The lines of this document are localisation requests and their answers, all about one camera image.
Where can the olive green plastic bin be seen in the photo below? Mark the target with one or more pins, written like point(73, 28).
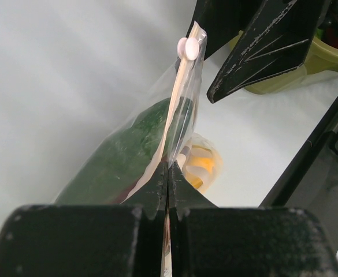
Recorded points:
point(321, 64)

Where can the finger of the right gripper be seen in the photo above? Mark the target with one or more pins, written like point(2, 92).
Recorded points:
point(222, 21)
point(276, 37)

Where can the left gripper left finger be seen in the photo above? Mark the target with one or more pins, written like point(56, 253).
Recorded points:
point(89, 240)

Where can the polka dot zip bag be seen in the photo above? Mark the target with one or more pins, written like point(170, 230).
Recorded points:
point(161, 129)

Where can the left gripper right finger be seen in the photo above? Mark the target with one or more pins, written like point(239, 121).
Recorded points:
point(210, 241)

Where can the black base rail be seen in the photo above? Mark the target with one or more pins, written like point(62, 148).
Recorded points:
point(310, 181)

